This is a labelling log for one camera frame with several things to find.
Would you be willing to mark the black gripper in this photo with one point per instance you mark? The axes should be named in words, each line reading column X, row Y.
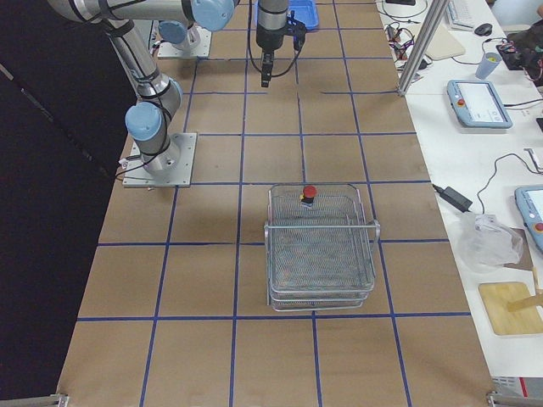
column 268, row 41

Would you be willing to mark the red emergency stop button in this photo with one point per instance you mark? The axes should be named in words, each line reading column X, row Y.
column 308, row 195

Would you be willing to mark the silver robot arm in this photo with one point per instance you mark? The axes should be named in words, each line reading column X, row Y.
column 158, row 96
column 178, row 35

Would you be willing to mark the blue plastic tray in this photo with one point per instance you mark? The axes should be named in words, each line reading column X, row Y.
column 306, row 12

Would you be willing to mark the beige pad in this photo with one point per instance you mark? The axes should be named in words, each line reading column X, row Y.
column 444, row 45

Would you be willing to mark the white keyboard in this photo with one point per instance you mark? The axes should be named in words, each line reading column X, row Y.
column 458, row 15

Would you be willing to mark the upper blue teach pendant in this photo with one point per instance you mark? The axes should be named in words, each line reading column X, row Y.
column 477, row 104

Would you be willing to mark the blue teach pendant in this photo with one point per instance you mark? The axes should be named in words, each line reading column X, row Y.
column 477, row 104
column 529, row 203

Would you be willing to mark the black power adapter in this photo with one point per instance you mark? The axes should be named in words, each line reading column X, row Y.
column 454, row 198

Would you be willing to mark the black computer mouse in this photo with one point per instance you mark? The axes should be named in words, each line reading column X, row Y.
column 484, row 29

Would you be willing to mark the lavender plastic cup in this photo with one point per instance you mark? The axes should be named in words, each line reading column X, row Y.
column 487, row 65

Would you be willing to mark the clear plastic bag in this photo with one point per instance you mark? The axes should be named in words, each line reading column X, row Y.
column 485, row 242

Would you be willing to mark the lower blue teach pendant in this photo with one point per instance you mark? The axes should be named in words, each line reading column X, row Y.
column 529, row 203

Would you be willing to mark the wooden board with stand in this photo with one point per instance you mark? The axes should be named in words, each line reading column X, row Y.
column 511, row 308

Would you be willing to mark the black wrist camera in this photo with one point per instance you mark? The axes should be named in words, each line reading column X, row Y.
column 297, row 30

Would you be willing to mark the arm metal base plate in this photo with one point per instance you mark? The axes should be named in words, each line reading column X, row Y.
column 173, row 168
column 167, row 51

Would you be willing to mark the aluminium frame post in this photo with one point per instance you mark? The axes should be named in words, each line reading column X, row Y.
column 426, row 32

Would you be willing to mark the silver wire mesh shelf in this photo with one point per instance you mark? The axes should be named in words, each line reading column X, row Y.
column 320, row 257

